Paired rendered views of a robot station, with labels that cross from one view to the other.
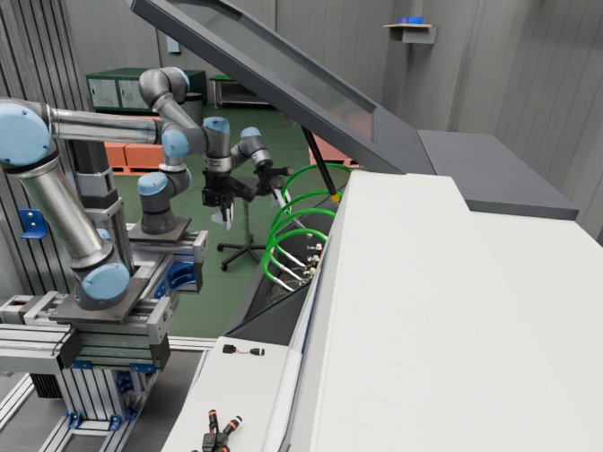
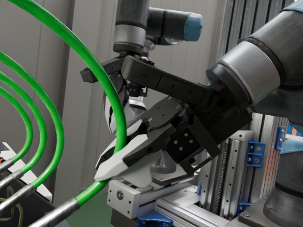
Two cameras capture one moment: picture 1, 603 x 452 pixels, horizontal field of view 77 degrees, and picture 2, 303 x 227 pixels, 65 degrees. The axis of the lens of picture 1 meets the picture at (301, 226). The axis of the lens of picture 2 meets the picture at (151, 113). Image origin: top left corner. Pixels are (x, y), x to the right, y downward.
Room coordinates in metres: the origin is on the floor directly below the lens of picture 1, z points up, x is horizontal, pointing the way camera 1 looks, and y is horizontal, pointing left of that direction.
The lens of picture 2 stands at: (1.56, -0.15, 1.33)
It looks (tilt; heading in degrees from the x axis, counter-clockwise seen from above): 4 degrees down; 129
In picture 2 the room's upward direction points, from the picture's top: 8 degrees clockwise
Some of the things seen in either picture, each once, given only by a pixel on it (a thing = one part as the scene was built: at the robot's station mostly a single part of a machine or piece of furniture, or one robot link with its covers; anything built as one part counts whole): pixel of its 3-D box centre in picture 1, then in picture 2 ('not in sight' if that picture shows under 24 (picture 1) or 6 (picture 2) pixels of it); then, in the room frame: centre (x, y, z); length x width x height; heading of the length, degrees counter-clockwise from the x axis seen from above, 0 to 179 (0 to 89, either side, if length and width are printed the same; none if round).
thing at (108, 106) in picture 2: (220, 219); (117, 114); (1.12, 0.27, 1.27); 0.06 x 0.03 x 0.09; 81
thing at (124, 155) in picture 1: (133, 144); not in sight; (5.28, 2.41, 0.32); 1.10 x 0.81 x 0.65; 87
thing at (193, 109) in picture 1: (187, 113); not in sight; (7.36, 2.21, 0.37); 0.59 x 0.58 x 0.73; 112
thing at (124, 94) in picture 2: not in sight; (120, 96); (1.15, 0.24, 1.32); 0.05 x 0.02 x 0.09; 171
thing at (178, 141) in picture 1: (182, 141); (142, 20); (1.08, 0.35, 1.53); 0.11 x 0.11 x 0.08; 39
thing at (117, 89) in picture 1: (152, 91); not in sight; (9.71, 3.72, 0.42); 2.13 x 1.94 x 0.84; 88
